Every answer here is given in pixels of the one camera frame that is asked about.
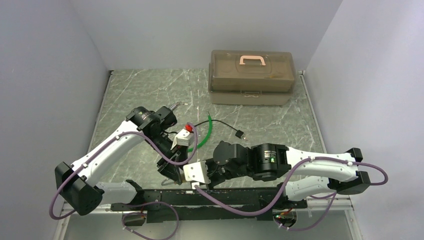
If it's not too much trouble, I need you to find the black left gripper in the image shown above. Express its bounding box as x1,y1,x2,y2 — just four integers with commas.
145,131,189,185

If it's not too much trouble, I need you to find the black cable padlock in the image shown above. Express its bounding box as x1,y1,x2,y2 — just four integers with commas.
211,119,245,139

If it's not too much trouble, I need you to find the green cable lock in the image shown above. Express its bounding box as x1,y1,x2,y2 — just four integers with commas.
168,103,214,153

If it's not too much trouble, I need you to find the brass padlock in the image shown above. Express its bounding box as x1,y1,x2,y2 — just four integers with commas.
160,178,183,187

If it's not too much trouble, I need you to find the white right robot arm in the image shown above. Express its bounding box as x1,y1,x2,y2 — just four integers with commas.
205,141,371,208

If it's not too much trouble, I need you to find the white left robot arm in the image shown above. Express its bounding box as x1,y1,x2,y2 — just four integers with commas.
49,106,191,220

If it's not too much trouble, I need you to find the brown plastic toolbox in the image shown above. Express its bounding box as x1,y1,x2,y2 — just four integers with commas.
208,50,298,106

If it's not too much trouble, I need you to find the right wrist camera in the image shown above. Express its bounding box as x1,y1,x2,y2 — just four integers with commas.
183,160,211,190

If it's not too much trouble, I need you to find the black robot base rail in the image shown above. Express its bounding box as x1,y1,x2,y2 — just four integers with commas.
110,187,309,223

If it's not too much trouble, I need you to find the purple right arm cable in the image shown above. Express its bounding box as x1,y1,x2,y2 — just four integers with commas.
193,156,389,232

